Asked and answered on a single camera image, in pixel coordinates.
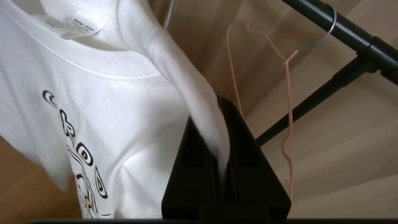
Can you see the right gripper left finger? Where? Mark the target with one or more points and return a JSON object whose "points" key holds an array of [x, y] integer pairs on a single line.
{"points": [[189, 186]]}

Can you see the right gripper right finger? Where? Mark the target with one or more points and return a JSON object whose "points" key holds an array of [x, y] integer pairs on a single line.
{"points": [[252, 180]]}

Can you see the white garment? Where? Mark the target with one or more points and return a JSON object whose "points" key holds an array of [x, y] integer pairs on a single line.
{"points": [[124, 124]]}

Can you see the black clothes rack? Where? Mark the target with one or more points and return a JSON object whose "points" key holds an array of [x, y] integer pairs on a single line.
{"points": [[342, 25]]}

